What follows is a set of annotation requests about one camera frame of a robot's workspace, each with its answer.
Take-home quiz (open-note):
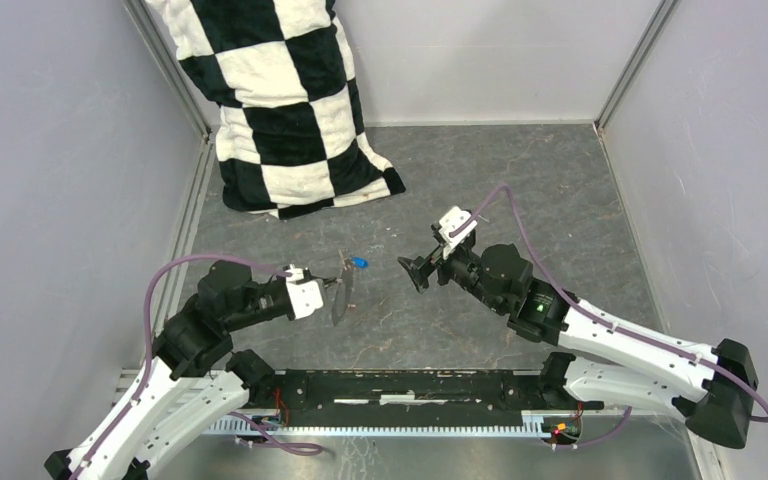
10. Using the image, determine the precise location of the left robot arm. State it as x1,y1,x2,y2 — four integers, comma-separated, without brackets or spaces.
44,254,352,479

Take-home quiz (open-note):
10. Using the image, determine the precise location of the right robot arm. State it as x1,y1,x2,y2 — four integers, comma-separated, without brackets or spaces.
398,232,758,449

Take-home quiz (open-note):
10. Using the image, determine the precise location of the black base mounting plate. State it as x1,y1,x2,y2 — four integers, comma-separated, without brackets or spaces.
230,369,605,428

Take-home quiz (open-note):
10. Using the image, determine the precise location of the black white checkered blanket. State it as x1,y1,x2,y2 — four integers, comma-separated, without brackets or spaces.
152,1,406,220

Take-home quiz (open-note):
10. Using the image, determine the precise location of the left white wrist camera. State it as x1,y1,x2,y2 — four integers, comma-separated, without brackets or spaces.
284,264,325,320

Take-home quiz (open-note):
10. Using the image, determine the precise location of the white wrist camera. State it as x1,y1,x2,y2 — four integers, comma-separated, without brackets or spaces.
436,206,478,259
284,264,325,320

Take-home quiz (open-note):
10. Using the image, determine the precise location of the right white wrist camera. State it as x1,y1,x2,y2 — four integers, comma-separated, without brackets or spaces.
436,206,478,259

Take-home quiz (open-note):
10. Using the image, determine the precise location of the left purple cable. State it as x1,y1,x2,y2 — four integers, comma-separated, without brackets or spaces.
65,254,324,480

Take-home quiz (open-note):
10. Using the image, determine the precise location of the purple cable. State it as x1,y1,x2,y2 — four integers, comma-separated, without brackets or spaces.
448,184,768,450
65,254,324,480

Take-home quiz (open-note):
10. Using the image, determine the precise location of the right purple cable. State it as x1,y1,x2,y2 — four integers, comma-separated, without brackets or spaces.
448,184,768,450

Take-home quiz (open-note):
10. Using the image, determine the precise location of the white slotted cable duct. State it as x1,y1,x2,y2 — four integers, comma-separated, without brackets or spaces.
201,413,561,439

